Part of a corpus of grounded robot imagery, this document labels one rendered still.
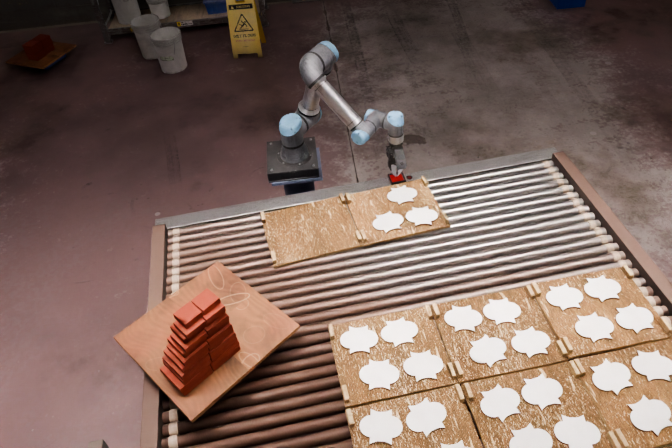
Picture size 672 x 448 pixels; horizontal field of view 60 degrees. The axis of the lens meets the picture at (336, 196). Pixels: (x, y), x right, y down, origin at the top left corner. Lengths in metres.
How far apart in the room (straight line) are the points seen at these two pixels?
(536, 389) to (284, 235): 1.24
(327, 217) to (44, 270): 2.28
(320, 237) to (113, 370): 1.57
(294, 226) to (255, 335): 0.69
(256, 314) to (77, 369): 1.68
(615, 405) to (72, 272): 3.31
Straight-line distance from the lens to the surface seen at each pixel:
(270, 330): 2.25
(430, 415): 2.15
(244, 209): 2.91
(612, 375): 2.36
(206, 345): 2.08
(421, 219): 2.73
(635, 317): 2.54
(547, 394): 2.25
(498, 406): 2.19
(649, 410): 2.33
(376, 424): 2.13
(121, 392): 3.58
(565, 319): 2.46
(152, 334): 2.37
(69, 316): 4.05
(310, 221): 2.76
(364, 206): 2.81
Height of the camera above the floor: 2.85
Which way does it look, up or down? 42 degrees down
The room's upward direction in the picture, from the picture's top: 5 degrees counter-clockwise
